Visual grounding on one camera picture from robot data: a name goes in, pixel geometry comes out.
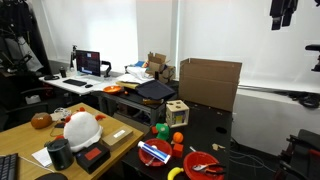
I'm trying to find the blue and white tube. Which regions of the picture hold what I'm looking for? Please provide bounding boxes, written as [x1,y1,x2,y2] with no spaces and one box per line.
[138,141,170,164]

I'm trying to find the small open cardboard box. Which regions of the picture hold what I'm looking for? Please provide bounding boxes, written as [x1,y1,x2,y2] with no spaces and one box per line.
[146,52,176,83]

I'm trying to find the wooden shape sorter box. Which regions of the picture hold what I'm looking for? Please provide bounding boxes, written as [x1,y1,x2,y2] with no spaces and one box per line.
[166,100,189,128]

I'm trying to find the orange bowl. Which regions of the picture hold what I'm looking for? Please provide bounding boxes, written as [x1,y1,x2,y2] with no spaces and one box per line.
[103,85,123,94]

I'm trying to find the large cardboard box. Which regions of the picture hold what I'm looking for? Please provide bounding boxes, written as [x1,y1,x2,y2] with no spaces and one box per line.
[179,58,242,112]

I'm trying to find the red bowl with ball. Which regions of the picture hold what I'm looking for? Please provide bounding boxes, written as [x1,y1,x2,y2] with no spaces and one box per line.
[138,138,172,167]

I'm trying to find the brown cardboard flat box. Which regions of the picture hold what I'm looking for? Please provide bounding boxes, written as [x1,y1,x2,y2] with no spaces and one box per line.
[102,126,133,151]

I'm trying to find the red bowl with pliers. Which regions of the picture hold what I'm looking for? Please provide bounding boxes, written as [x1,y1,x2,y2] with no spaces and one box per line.
[183,151,226,180]

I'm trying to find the black box red label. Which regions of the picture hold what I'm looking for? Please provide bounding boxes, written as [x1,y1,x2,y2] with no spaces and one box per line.
[75,143,110,174]

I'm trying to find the green toy figure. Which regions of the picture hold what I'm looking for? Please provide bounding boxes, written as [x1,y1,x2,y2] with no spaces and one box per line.
[156,123,169,141]

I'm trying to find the orange ball toy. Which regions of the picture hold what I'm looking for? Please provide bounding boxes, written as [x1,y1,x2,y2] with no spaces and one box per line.
[172,132,184,143]

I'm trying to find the red cube block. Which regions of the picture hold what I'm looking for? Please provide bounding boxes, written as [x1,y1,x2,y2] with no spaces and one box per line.
[173,144,184,158]

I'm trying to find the computer monitor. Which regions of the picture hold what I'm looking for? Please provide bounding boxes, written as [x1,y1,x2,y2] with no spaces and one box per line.
[76,50,101,76]

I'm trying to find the yellow banana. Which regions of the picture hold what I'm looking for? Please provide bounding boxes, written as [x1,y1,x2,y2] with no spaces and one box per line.
[167,167,184,180]

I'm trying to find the white plush chicken toy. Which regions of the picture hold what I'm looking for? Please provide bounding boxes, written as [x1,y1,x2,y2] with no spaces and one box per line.
[55,107,103,153]

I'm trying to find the black keyboard on desk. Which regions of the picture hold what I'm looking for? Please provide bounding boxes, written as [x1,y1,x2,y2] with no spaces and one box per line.
[63,79,87,87]

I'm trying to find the black cylinder speaker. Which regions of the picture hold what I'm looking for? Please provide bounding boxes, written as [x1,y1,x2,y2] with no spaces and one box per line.
[47,139,74,170]

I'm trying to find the black keyboard corner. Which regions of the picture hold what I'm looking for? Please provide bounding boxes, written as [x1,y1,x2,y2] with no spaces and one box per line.
[0,153,19,180]

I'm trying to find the red handled pliers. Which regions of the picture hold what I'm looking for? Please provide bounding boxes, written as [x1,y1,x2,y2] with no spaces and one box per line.
[192,163,225,175]

